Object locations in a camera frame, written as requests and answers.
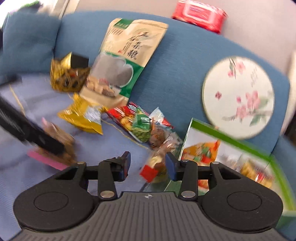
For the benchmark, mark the green cardboard box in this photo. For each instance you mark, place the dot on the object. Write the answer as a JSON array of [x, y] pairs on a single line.
[[233, 155]]

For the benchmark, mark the beige and green grain pouch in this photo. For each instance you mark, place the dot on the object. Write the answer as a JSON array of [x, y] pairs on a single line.
[[129, 46]]

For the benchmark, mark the blue fabric sofa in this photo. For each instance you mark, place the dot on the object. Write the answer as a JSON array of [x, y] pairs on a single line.
[[185, 58]]

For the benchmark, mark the light blue striped blanket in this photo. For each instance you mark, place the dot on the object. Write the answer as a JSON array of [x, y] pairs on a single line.
[[23, 180]]

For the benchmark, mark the green snack packet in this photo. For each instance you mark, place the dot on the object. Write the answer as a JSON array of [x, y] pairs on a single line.
[[141, 127]]

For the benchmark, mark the black and gold small box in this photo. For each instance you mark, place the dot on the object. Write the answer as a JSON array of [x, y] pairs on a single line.
[[79, 61]]

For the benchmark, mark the red orange snack packet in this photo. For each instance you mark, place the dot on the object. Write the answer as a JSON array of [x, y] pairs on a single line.
[[120, 115]]

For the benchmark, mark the white red snack packet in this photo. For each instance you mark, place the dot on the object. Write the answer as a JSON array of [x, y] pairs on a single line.
[[161, 118]]

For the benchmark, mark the brown snack packet red end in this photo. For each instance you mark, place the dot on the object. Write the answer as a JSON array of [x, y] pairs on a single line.
[[150, 172]]

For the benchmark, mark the round floral fan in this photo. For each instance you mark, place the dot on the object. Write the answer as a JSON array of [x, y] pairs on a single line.
[[242, 92]]

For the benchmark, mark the blue cushion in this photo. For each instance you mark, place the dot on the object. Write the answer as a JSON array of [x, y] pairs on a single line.
[[27, 41]]

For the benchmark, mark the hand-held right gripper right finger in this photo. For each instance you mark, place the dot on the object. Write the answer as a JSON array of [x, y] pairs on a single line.
[[170, 166]]

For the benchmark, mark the brown snack packet pink band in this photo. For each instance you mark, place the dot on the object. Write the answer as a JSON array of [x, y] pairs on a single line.
[[64, 139]]

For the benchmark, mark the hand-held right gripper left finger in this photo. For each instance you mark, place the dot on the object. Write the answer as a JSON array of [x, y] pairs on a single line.
[[126, 166]]

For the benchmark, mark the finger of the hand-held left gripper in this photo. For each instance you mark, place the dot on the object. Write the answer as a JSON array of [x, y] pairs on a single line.
[[30, 129]]

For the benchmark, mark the red tin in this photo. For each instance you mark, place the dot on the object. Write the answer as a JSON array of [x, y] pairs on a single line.
[[198, 14]]

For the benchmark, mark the clear brown snack packet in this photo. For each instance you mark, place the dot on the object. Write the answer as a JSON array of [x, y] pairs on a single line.
[[161, 136]]

